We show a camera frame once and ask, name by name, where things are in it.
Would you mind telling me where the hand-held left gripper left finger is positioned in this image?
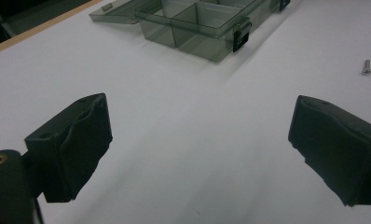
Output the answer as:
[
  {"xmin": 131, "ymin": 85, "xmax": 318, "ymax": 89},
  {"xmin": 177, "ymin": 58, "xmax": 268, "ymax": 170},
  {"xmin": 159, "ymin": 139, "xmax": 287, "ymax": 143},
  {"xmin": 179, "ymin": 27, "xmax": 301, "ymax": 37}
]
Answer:
[{"xmin": 24, "ymin": 92, "xmax": 114, "ymax": 203}]

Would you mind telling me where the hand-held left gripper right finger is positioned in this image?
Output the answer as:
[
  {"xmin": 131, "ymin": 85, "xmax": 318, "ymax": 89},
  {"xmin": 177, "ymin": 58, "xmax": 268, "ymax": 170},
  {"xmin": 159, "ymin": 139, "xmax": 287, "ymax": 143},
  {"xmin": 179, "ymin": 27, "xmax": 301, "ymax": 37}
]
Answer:
[{"xmin": 287, "ymin": 94, "xmax": 371, "ymax": 207}]

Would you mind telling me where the small silver screw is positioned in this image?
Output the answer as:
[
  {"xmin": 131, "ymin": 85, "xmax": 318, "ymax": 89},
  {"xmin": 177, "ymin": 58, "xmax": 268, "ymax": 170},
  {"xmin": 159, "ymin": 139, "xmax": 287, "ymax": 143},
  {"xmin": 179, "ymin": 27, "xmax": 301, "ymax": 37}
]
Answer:
[{"xmin": 361, "ymin": 59, "xmax": 371, "ymax": 77}]

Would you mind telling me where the smoky clear compartment box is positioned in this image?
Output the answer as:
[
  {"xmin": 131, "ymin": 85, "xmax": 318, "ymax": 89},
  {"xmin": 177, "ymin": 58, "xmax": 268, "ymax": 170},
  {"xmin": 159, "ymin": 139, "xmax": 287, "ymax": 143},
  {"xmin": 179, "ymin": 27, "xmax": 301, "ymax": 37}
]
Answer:
[{"xmin": 89, "ymin": 0, "xmax": 292, "ymax": 63}]

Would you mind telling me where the white board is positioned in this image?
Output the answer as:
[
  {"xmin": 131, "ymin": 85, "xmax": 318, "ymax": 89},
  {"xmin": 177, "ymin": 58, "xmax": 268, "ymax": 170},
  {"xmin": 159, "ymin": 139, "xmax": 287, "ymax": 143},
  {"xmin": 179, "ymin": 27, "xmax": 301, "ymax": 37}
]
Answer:
[{"xmin": 0, "ymin": 0, "xmax": 371, "ymax": 224}]

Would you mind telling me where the wooden table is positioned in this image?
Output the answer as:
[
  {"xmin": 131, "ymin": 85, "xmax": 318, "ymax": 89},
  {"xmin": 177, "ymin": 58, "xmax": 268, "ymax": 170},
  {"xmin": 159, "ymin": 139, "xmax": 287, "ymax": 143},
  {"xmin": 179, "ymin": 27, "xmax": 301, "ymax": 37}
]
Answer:
[{"xmin": 0, "ymin": 0, "xmax": 104, "ymax": 59}]

